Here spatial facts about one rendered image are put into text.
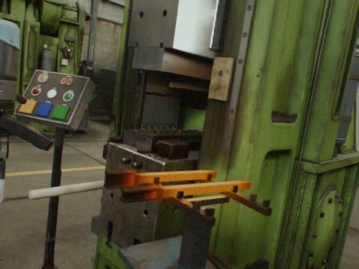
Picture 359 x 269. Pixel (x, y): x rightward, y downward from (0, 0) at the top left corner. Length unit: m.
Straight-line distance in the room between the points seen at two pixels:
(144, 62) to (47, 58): 4.84
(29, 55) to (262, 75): 5.26
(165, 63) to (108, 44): 9.30
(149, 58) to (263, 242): 1.04
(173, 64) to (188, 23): 0.18
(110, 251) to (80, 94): 0.78
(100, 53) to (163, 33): 9.15
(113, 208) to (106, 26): 9.36
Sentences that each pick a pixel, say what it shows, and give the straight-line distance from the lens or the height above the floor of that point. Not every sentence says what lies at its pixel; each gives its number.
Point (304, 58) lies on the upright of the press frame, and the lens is 1.60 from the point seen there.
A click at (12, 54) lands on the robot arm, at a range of 0.70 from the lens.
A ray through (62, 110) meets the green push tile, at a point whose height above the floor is 1.02.
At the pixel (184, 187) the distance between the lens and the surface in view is 0.89.
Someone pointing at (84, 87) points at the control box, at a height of 1.14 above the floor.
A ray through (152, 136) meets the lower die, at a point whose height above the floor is 0.99.
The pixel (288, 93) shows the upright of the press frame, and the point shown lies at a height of 1.26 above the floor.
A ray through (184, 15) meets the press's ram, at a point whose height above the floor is 1.50.
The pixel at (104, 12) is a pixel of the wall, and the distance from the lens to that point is 10.81.
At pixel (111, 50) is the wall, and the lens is 10.70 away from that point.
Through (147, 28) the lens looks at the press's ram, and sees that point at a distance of 1.47.
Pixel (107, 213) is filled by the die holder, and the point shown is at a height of 0.59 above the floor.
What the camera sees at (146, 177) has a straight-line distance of 0.95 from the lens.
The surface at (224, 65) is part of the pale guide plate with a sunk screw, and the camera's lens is 1.31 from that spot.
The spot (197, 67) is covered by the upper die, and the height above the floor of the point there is 1.32.
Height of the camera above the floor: 1.21
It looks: 8 degrees down
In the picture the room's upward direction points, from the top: 8 degrees clockwise
